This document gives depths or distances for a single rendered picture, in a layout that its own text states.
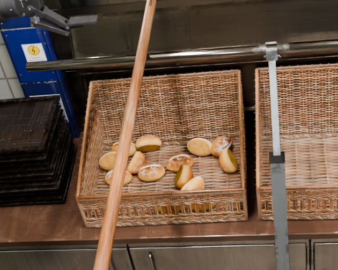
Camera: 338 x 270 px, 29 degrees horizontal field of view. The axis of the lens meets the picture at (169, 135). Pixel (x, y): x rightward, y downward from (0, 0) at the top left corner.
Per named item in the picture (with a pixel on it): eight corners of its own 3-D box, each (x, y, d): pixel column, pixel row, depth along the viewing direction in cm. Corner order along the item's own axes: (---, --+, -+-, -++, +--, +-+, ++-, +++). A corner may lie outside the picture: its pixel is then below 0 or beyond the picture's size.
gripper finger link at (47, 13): (28, 5, 153) (26, 9, 154) (70, 29, 157) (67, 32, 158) (32, -3, 156) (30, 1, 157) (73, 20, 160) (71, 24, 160)
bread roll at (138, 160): (138, 145, 235) (152, 152, 235) (132, 156, 239) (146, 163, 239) (129, 163, 227) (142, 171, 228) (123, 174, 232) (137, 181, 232)
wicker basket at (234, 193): (104, 134, 254) (87, 79, 236) (247, 125, 246) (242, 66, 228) (83, 230, 218) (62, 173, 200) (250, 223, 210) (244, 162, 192)
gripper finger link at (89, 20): (67, 23, 156) (68, 26, 157) (95, 21, 155) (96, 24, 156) (70, 17, 158) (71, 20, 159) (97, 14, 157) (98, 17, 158)
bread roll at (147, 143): (162, 150, 241) (161, 138, 244) (161, 142, 236) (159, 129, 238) (137, 154, 242) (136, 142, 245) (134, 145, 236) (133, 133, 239)
